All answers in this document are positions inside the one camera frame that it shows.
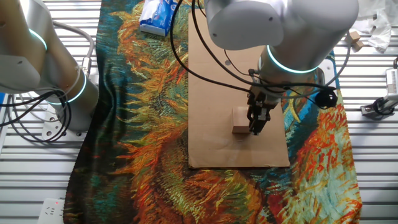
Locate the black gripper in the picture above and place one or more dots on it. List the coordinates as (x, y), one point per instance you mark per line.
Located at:
(261, 97)

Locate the pale wooden block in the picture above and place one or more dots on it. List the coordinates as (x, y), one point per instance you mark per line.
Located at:
(240, 119)

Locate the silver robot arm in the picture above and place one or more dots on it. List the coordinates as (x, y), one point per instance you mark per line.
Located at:
(295, 28)

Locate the brown cardboard sheet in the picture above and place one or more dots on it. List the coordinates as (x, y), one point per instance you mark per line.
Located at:
(211, 143)

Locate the sunflower painting print cloth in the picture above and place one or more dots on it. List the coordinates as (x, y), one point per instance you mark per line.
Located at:
(140, 130)

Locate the small wooden cube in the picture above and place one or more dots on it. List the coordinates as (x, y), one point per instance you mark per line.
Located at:
(359, 46)
(352, 37)

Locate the blue tissue pack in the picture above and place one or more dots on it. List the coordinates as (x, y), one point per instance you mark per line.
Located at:
(157, 15)

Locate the white crumpled plastic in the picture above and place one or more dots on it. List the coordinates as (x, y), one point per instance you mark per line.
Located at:
(379, 28)

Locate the white power strip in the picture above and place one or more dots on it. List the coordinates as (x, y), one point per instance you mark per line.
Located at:
(51, 213)

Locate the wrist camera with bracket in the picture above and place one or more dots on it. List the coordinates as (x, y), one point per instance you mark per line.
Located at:
(326, 70)

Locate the metal camera bracket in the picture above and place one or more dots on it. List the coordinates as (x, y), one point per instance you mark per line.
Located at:
(370, 111)

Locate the small silver camera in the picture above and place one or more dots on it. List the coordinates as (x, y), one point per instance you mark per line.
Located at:
(392, 82)

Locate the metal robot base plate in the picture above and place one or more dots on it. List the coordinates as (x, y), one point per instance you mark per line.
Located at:
(51, 130)

